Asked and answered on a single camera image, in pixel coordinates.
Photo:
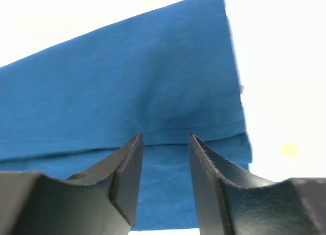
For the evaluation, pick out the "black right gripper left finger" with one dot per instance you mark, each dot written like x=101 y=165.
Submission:
x=101 y=199

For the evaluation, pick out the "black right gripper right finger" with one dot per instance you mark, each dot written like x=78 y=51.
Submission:
x=232 y=200

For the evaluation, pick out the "navy blue printed t-shirt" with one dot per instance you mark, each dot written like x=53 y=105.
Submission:
x=165 y=74

